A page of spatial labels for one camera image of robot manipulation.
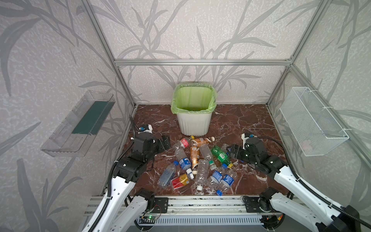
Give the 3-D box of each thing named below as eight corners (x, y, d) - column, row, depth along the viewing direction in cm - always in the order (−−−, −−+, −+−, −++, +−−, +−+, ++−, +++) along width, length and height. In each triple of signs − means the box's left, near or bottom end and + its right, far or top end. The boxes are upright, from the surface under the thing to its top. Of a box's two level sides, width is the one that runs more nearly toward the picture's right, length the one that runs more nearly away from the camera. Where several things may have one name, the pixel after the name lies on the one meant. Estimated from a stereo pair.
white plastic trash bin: (181, 143, 100) (177, 116, 77) (181, 136, 103) (177, 108, 81) (208, 141, 101) (211, 113, 78) (207, 134, 104) (210, 106, 82)
